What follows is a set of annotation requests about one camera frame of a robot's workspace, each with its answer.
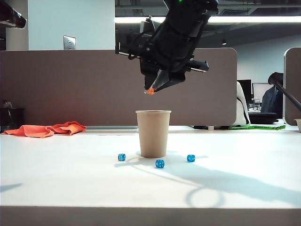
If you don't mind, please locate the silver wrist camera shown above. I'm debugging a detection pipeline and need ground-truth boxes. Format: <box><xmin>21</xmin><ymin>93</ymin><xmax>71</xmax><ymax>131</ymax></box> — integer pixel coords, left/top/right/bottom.
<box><xmin>140</xmin><ymin>15</ymin><xmax>163</xmax><ymax>35</ymax></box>

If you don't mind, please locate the seated person in blue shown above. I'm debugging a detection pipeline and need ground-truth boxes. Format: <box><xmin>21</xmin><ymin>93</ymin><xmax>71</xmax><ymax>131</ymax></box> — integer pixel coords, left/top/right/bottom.
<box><xmin>261</xmin><ymin>72</ymin><xmax>284</xmax><ymax>118</ymax></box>

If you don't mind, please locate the green tape strip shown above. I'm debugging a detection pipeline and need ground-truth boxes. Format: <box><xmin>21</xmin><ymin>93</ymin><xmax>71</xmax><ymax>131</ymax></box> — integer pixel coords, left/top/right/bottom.
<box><xmin>229</xmin><ymin>124</ymin><xmax>286</xmax><ymax>131</ymax></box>

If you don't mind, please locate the brown paper cup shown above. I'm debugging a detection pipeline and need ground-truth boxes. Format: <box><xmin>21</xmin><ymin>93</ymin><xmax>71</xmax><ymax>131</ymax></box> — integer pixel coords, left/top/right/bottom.
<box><xmin>135</xmin><ymin>110</ymin><xmax>172</xmax><ymax>159</ymax></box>

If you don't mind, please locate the metal wall outlet plate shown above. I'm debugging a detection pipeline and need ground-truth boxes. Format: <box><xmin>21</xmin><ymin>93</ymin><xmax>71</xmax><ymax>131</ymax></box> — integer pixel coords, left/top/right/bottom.
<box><xmin>63</xmin><ymin>35</ymin><xmax>77</xmax><ymax>50</ymax></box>

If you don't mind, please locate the orange cloth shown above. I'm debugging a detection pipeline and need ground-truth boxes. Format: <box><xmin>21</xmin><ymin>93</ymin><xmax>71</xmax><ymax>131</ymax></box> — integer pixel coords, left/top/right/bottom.
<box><xmin>2</xmin><ymin>121</ymin><xmax>87</xmax><ymax>138</ymax></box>

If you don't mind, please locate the white ceiling light strip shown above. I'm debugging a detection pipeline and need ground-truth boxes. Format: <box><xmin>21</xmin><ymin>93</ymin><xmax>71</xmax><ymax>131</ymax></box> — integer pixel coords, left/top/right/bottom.
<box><xmin>114</xmin><ymin>15</ymin><xmax>301</xmax><ymax>24</ymax></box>

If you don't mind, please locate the wide brown desk partition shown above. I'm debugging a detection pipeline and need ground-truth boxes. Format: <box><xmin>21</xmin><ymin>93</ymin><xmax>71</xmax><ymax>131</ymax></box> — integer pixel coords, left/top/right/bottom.
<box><xmin>0</xmin><ymin>48</ymin><xmax>238</xmax><ymax>129</ymax></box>

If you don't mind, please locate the narrow brown desk partition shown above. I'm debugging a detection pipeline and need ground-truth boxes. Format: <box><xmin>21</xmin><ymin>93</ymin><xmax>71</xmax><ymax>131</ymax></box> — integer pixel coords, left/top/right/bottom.
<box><xmin>283</xmin><ymin>47</ymin><xmax>301</xmax><ymax>127</ymax></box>

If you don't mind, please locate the dark monitor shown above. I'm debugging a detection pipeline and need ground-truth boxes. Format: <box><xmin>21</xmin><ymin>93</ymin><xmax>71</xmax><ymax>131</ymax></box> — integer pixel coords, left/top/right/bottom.
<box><xmin>237</xmin><ymin>79</ymin><xmax>252</xmax><ymax>104</ymax></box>

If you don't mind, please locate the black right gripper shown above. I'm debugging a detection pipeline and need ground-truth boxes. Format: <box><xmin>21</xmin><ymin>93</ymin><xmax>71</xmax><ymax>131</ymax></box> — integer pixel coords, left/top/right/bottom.
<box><xmin>115</xmin><ymin>7</ymin><xmax>220</xmax><ymax>95</ymax></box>

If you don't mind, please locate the white table cable flap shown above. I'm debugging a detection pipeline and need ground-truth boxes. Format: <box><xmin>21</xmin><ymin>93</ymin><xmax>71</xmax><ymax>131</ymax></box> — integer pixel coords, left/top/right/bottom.
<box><xmin>79</xmin><ymin>129</ymin><xmax>139</xmax><ymax>136</ymax></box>

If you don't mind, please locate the black mesh pen holder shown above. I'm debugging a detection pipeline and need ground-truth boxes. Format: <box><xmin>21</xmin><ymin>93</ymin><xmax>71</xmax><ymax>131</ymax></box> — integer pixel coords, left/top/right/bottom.
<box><xmin>0</xmin><ymin>107</ymin><xmax>25</xmax><ymax>132</ymax></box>

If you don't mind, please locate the white lit monitor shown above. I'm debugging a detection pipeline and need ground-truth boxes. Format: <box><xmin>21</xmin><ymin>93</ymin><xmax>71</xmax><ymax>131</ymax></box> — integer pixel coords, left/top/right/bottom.
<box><xmin>252</xmin><ymin>82</ymin><xmax>275</xmax><ymax>98</ymax></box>

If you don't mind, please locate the black diagonal pole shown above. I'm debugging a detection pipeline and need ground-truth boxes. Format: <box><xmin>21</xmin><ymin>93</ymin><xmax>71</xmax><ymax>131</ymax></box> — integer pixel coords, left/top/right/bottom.
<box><xmin>268</xmin><ymin>73</ymin><xmax>301</xmax><ymax>109</ymax></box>

